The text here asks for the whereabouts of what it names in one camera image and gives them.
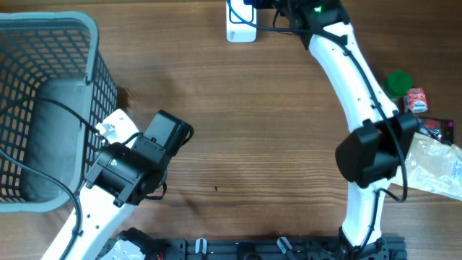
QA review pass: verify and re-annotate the blue mouthwash bottle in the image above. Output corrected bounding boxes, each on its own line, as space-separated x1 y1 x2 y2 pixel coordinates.
243 0 274 9

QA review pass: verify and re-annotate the green lid jar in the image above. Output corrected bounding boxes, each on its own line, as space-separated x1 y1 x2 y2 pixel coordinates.
383 70 413 99

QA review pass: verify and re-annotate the red tissue pack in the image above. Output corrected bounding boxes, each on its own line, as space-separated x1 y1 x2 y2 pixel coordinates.
404 88 428 113

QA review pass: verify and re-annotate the beige plastic pouch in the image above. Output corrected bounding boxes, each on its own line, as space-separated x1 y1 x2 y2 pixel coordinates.
405 133 461 200

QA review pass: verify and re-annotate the black red packaged item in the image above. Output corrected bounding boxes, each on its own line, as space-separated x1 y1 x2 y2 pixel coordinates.
417 117 455 145

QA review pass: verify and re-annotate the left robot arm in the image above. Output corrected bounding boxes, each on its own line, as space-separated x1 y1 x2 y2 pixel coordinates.
43 109 194 259

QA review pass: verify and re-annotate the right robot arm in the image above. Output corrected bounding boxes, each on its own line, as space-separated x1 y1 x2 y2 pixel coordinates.
270 1 418 259

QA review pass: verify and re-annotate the white barcode scanner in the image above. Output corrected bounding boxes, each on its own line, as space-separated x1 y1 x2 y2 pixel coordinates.
226 0 257 43

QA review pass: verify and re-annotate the grey plastic shopping basket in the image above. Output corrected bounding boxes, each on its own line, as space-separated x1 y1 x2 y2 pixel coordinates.
1 12 118 213

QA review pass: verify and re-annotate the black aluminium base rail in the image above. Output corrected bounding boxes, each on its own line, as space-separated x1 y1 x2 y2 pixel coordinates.
97 236 409 260

